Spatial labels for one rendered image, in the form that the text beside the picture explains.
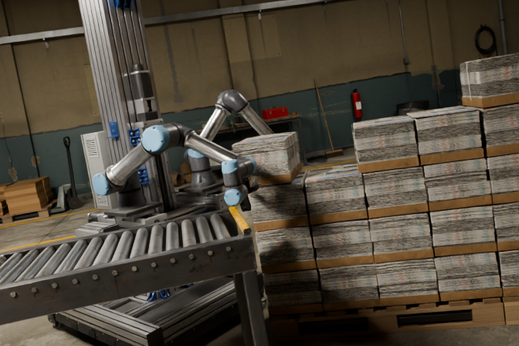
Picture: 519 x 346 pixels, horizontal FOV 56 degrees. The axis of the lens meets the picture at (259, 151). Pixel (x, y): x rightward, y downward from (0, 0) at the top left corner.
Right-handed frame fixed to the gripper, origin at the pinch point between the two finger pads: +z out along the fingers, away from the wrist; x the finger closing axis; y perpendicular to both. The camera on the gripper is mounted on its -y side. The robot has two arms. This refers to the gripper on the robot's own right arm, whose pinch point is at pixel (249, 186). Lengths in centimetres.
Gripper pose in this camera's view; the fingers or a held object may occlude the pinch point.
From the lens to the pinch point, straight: 243.1
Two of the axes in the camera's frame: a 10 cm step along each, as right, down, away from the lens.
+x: -9.7, 1.4, 1.8
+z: 1.7, -1.3, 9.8
